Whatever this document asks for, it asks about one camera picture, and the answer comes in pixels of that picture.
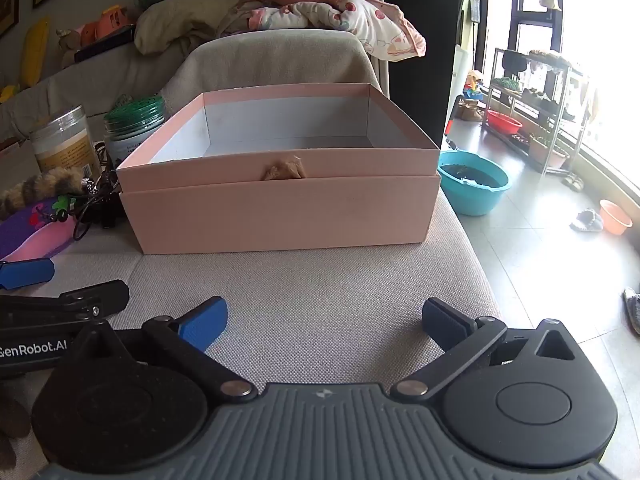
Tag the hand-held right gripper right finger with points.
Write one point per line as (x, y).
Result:
(439, 321)

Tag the cream pillow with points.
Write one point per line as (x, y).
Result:
(170, 25)

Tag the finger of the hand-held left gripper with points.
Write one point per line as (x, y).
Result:
(25, 272)
(100, 297)

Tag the metal shoe rack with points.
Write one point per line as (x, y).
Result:
(540, 90)

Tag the purple felt pouch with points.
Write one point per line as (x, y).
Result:
(30, 235)

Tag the colourful toy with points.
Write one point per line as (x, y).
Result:
(472, 87)

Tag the brown boots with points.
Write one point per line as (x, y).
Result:
(470, 110)

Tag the brown plant pots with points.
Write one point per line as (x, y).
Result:
(547, 152)

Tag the grey blue slippers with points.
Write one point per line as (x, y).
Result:
(632, 310)

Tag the red plastic basin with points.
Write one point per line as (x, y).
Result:
(504, 122)

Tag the dark flat box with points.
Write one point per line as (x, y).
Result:
(102, 44)

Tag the yellow plush toy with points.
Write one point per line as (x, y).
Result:
(35, 50)

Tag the green lidded jar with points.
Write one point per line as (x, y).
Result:
(135, 120)

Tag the pink cardboard box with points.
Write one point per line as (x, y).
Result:
(280, 215)

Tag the grey slipper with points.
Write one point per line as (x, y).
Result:
(587, 221)

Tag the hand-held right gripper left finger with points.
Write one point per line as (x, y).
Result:
(206, 324)

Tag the tan sandals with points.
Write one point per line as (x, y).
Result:
(574, 182)

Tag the blue plastic basin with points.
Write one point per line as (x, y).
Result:
(472, 195)

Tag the striped furry tail toy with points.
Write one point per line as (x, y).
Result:
(40, 187)

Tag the small orange basin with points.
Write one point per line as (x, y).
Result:
(616, 217)

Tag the clear lidded jar tan label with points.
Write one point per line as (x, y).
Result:
(62, 145)

